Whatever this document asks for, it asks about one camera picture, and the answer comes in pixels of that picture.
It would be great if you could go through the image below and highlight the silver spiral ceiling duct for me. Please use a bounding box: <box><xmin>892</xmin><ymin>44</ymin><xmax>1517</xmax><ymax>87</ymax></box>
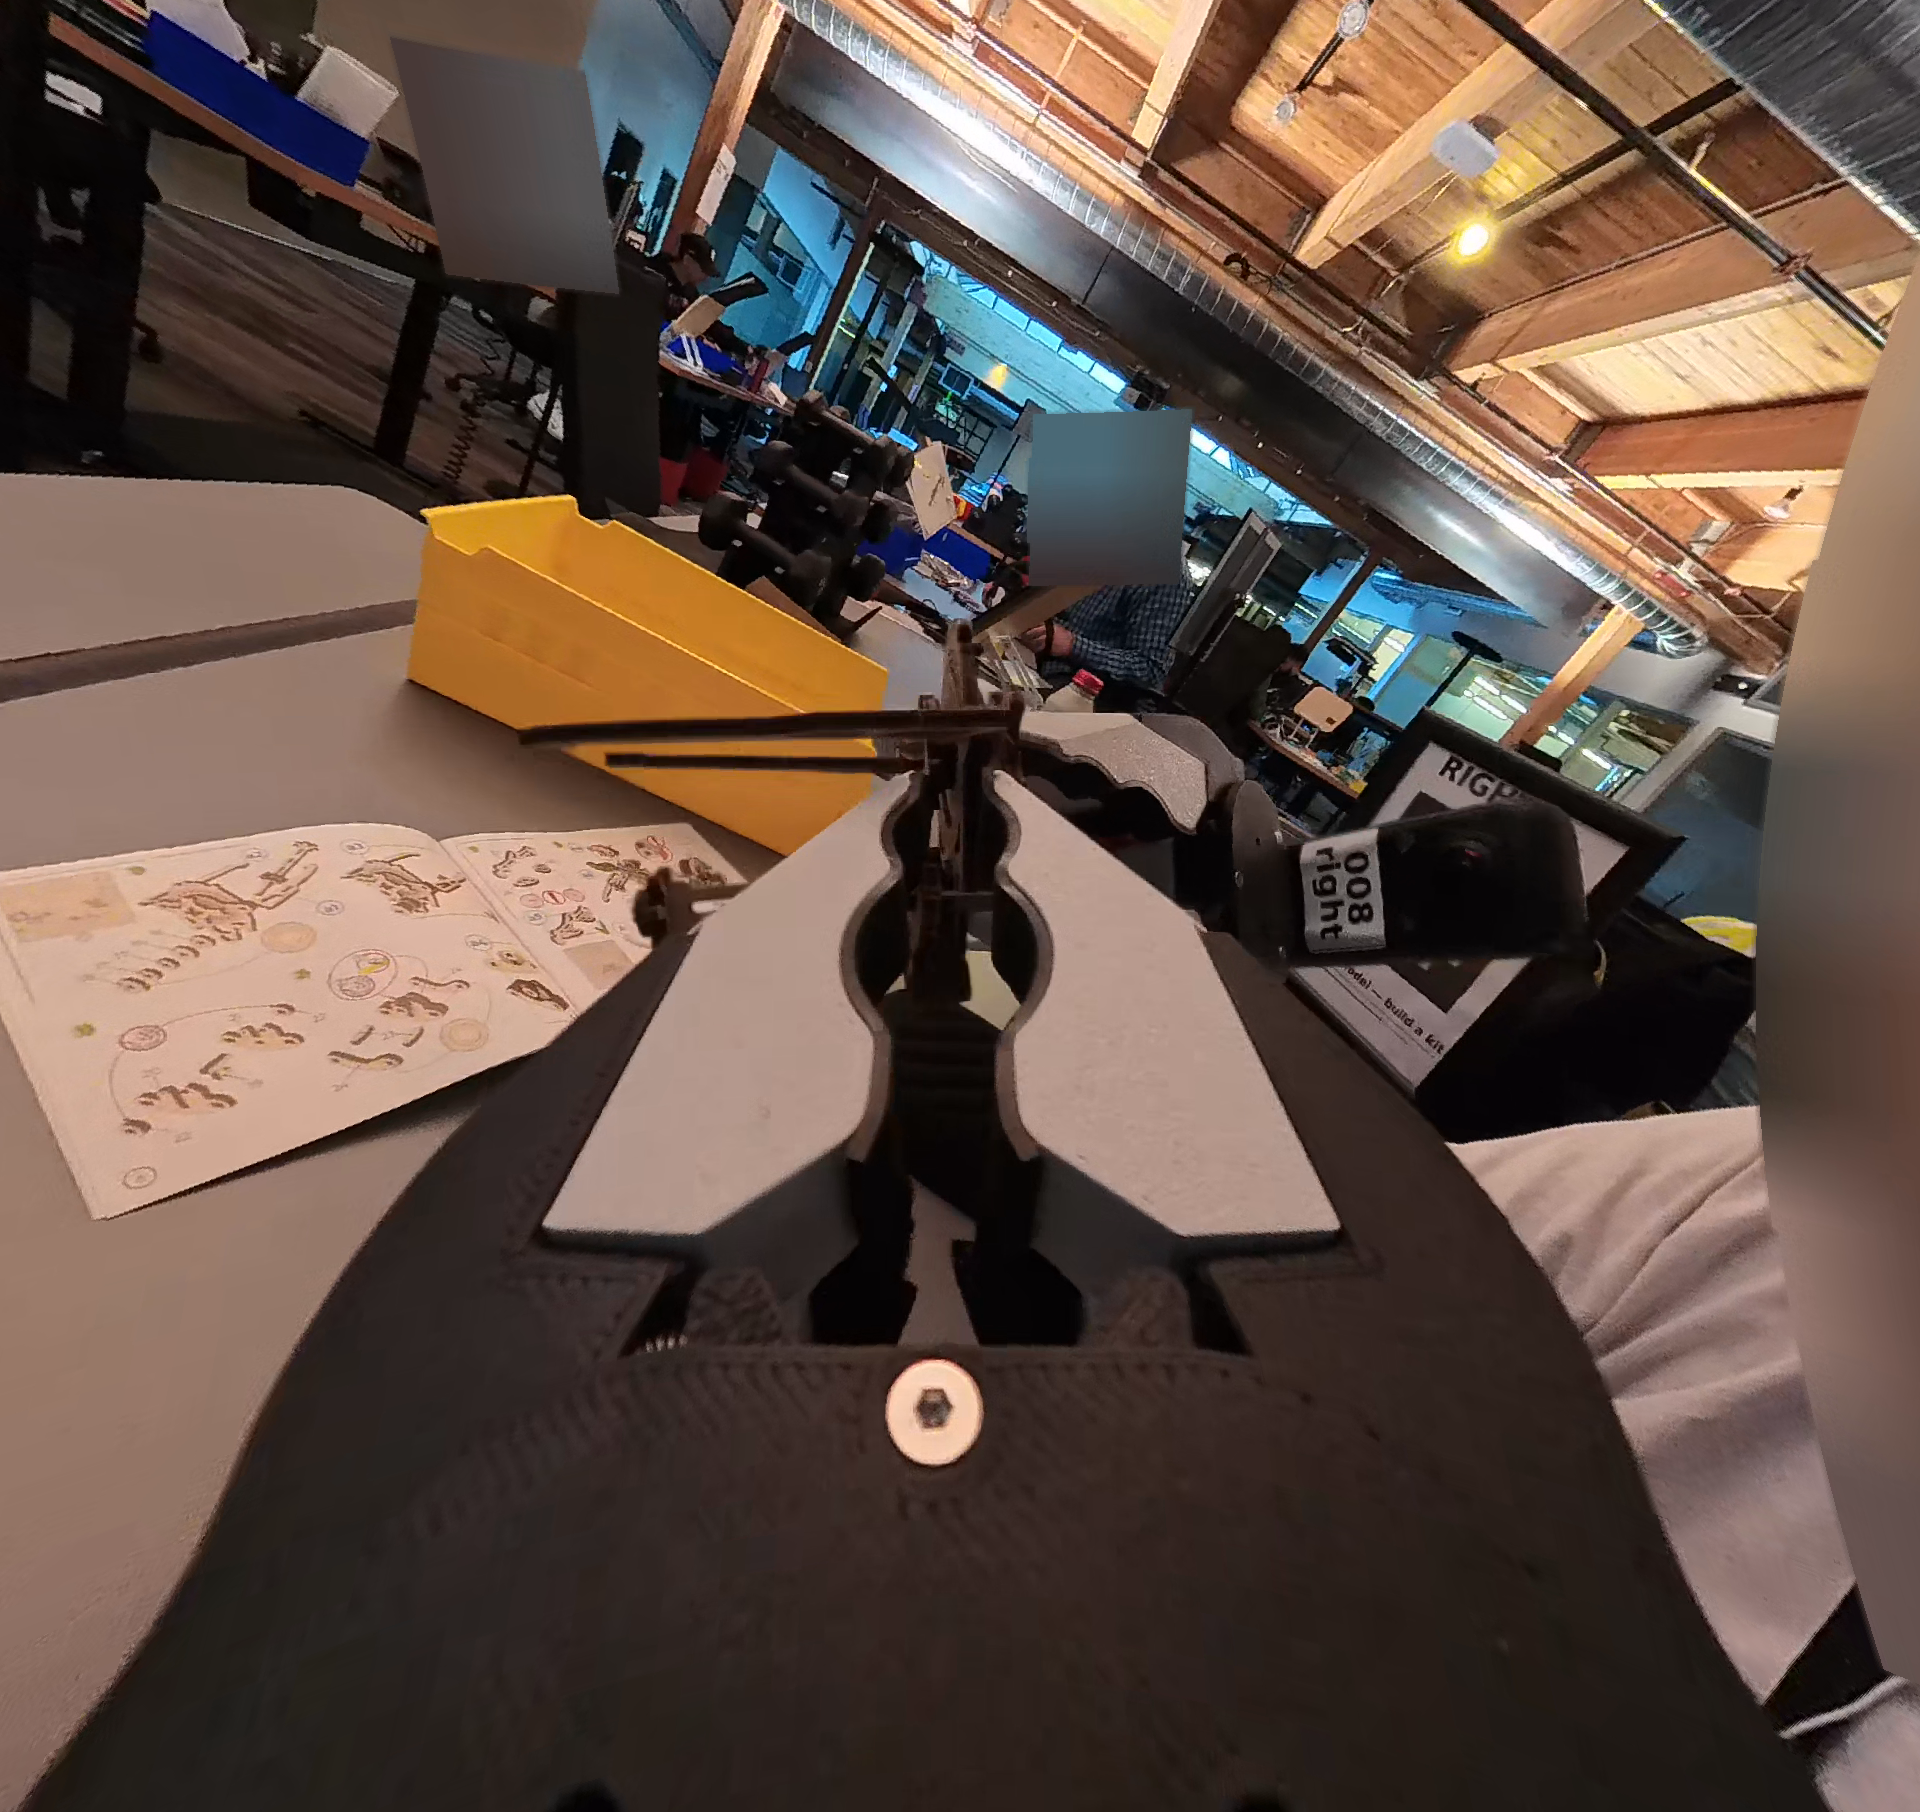
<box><xmin>599</xmin><ymin>0</ymin><xmax>1706</xmax><ymax>652</ymax></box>

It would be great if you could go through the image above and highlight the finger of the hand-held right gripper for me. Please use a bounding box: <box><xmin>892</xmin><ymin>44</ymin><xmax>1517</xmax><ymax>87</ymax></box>
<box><xmin>1017</xmin><ymin>711</ymin><xmax>1251</xmax><ymax>841</ymax></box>

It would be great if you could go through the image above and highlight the black dumbbell rack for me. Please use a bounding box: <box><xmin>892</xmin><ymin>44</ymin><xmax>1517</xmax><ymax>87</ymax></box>
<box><xmin>698</xmin><ymin>390</ymin><xmax>917</xmax><ymax>629</ymax></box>

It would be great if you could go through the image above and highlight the black framed sign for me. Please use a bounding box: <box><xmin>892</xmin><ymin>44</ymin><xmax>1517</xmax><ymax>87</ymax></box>
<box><xmin>1289</xmin><ymin>709</ymin><xmax>1689</xmax><ymax>1094</ymax></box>

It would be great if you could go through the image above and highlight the illustrated instruction booklet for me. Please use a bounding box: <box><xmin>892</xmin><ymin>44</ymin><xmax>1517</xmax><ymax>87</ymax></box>
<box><xmin>0</xmin><ymin>823</ymin><xmax>752</xmax><ymax>1222</ymax></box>

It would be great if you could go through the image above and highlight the black computer monitor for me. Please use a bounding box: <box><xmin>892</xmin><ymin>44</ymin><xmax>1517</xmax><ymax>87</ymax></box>
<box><xmin>1168</xmin><ymin>513</ymin><xmax>1292</xmax><ymax>711</ymax></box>

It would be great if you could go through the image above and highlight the blue plastic bin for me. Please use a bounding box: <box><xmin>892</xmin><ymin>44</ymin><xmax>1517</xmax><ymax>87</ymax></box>
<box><xmin>142</xmin><ymin>8</ymin><xmax>372</xmax><ymax>189</ymax></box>

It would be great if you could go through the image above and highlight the brown wooden gear model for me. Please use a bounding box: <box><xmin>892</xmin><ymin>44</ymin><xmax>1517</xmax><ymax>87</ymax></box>
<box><xmin>518</xmin><ymin>620</ymin><xmax>1038</xmax><ymax>1010</ymax></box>

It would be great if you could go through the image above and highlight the yellow plastic bin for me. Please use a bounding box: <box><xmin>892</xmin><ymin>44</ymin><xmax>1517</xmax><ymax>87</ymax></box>
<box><xmin>408</xmin><ymin>494</ymin><xmax>889</xmax><ymax>858</ymax></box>

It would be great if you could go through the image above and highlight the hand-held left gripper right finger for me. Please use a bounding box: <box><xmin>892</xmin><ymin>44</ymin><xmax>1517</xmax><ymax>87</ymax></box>
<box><xmin>989</xmin><ymin>785</ymin><xmax>1344</xmax><ymax>1259</ymax></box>

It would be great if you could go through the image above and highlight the person's white clothing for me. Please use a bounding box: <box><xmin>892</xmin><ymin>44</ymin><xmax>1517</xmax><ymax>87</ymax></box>
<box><xmin>1452</xmin><ymin>1105</ymin><xmax>1896</xmax><ymax>1740</ymax></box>

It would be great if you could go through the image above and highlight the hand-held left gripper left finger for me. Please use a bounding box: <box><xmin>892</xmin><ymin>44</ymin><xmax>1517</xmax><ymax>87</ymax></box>
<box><xmin>536</xmin><ymin>774</ymin><xmax>910</xmax><ymax>1259</ymax></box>

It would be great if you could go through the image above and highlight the wooden desk with black legs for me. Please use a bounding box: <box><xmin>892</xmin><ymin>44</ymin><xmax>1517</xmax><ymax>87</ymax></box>
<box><xmin>46</xmin><ymin>5</ymin><xmax>453</xmax><ymax>472</ymax></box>

